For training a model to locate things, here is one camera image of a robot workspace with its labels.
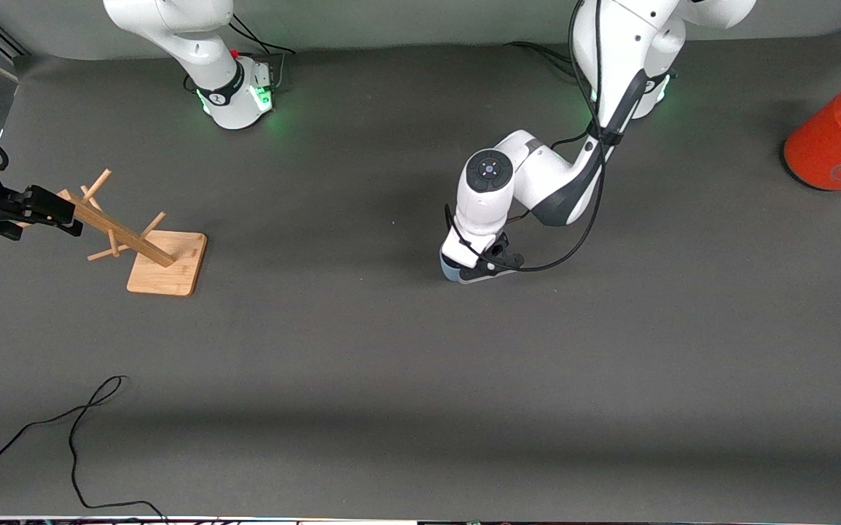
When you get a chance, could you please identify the wooden cup rack with pegs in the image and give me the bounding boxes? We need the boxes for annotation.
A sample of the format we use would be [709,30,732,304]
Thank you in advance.
[16,169,208,298]

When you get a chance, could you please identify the orange cylindrical can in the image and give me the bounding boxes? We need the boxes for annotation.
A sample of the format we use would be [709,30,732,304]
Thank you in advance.
[783,71,841,192]

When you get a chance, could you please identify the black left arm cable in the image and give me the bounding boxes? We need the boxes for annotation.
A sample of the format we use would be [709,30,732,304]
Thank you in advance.
[444,0,614,274]

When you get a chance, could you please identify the aluminium frame rail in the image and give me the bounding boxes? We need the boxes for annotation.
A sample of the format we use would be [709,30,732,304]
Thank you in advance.
[0,20,28,63]

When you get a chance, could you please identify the black left base cables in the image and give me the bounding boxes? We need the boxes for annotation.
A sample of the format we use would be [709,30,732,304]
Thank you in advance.
[503,40,600,82]

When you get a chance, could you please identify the black base cables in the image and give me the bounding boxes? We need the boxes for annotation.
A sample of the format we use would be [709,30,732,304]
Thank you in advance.
[503,40,600,82]
[218,13,299,92]

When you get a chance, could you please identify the thin black cable on table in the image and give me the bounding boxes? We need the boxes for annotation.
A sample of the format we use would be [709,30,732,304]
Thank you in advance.
[0,375,168,523]

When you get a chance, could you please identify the black right base cables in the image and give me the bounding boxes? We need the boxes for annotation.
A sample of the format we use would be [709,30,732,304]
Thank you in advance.
[218,13,299,92]

